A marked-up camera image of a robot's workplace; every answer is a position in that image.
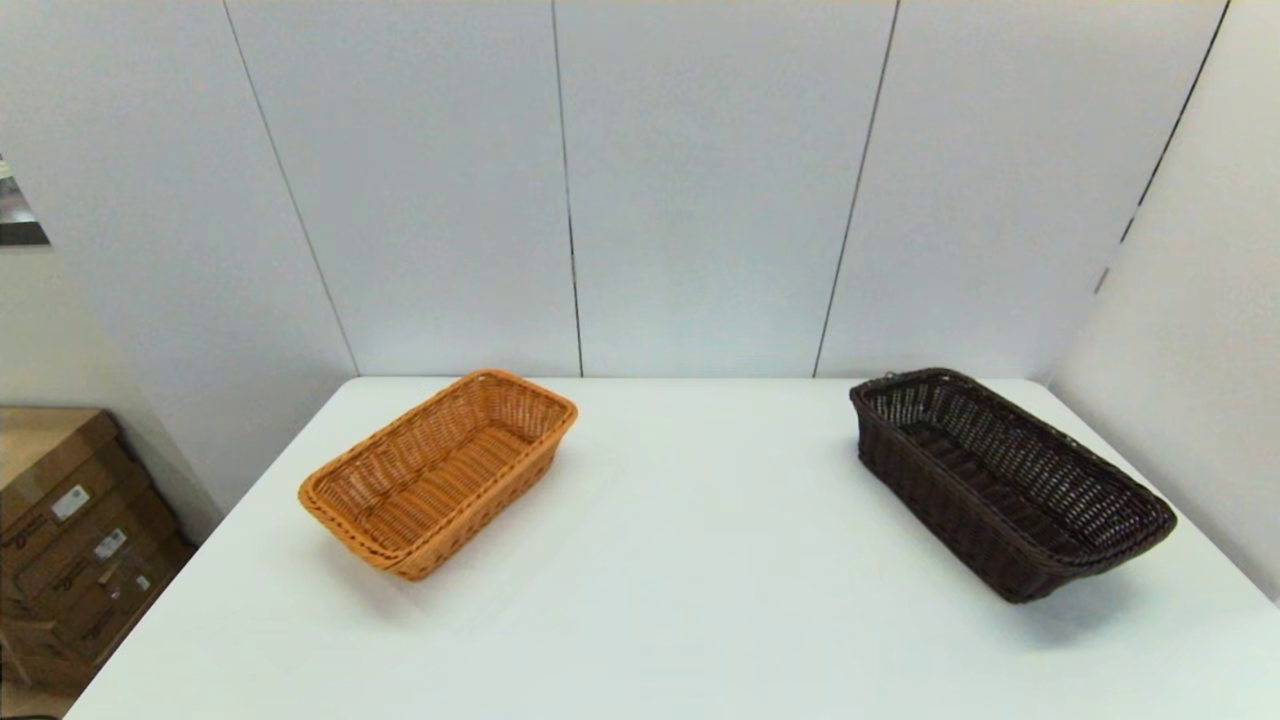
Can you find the dark brown wicker basket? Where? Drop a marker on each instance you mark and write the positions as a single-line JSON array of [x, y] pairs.
[[1000, 480]]

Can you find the brown cardboard box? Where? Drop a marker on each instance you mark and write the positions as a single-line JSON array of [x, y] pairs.
[[70, 625], [60, 565], [45, 450]]

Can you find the dark grey wall fixture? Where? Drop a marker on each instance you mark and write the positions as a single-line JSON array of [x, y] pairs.
[[18, 215]]

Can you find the orange wicker basket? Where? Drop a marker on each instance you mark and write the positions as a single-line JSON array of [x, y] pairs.
[[440, 480]]

